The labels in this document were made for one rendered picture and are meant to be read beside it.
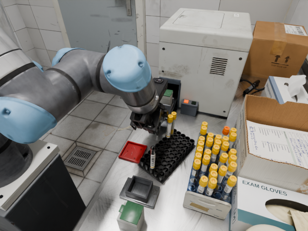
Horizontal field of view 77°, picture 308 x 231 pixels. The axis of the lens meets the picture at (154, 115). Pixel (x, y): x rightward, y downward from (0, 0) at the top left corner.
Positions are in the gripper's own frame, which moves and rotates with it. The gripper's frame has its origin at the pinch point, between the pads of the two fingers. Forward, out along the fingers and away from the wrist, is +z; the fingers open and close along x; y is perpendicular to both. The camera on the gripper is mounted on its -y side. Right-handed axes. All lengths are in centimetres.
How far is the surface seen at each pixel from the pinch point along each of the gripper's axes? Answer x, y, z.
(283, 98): 41.1, -22.5, 11.5
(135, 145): -4.2, 10.3, -0.7
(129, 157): -4.1, 14.6, -3.2
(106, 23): -100, -114, 82
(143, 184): 3.2, 20.6, -8.0
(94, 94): -118, -56, 139
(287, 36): 43, -57, 18
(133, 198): 2.3, 24.2, -10.3
